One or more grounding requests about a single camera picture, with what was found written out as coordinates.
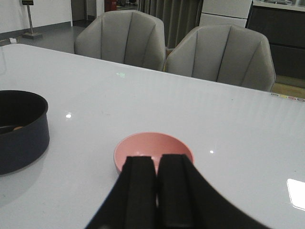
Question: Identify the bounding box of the grey upholstered chair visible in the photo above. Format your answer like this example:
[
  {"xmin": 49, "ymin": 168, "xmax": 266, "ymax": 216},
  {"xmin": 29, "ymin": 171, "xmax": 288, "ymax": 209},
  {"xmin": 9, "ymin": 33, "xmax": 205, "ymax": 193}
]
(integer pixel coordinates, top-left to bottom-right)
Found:
[
  {"xmin": 165, "ymin": 24, "xmax": 276, "ymax": 92},
  {"xmin": 74, "ymin": 10, "xmax": 166, "ymax": 71}
]

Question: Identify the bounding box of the right grey upholstered chair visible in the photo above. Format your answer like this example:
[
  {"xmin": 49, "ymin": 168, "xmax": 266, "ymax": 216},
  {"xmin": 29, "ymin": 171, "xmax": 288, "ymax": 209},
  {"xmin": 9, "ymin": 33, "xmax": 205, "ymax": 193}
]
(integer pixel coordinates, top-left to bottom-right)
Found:
[{"xmin": 165, "ymin": 24, "xmax": 276, "ymax": 92}]

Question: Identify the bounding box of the white drawer cabinet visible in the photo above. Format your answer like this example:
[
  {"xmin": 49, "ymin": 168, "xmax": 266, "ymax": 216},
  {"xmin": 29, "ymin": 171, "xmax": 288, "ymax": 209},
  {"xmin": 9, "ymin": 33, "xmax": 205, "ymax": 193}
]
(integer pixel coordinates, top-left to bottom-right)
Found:
[{"xmin": 199, "ymin": 0, "xmax": 253, "ymax": 28}]

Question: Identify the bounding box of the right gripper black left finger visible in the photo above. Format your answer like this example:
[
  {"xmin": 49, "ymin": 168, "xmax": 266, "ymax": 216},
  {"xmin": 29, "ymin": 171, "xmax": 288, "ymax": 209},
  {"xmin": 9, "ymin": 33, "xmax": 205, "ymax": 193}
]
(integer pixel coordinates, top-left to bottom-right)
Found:
[{"xmin": 86, "ymin": 156, "xmax": 156, "ymax": 229}]

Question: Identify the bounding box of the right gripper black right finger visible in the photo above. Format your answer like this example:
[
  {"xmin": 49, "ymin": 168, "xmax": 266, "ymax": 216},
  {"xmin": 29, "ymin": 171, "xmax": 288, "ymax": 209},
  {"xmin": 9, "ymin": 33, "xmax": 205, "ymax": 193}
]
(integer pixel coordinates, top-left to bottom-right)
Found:
[{"xmin": 157, "ymin": 154, "xmax": 266, "ymax": 229}]

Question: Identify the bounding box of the metal stanchion post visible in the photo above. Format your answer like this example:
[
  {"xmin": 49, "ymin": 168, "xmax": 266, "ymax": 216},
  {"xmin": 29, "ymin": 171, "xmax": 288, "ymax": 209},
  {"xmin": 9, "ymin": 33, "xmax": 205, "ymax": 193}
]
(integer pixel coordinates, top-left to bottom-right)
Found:
[{"xmin": 21, "ymin": 0, "xmax": 42, "ymax": 40}]

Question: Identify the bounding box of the pink bowl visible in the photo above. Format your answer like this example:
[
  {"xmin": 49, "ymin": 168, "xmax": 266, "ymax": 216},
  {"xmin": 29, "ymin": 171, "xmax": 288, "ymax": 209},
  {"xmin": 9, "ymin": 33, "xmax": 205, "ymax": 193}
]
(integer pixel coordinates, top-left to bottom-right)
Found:
[{"xmin": 113, "ymin": 132, "xmax": 194, "ymax": 173}]

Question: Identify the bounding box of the left grey upholstered chair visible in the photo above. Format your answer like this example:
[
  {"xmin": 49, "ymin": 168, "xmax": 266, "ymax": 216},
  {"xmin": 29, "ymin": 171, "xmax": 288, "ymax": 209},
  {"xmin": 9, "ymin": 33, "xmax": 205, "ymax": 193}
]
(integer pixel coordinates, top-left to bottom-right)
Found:
[{"xmin": 74, "ymin": 10, "xmax": 166, "ymax": 71}]

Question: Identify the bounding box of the dark blue saucepan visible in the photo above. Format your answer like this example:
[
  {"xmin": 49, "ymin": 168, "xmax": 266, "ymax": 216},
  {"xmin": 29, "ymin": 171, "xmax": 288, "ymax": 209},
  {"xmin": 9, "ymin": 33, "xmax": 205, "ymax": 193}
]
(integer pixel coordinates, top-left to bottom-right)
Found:
[{"xmin": 0, "ymin": 90, "xmax": 50, "ymax": 175}]

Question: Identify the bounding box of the dark grey sideboard counter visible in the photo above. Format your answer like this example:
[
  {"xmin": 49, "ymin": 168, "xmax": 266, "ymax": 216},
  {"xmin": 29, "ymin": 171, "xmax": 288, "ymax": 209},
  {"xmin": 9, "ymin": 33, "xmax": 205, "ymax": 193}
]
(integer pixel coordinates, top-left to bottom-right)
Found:
[{"xmin": 247, "ymin": 0, "xmax": 305, "ymax": 80}]

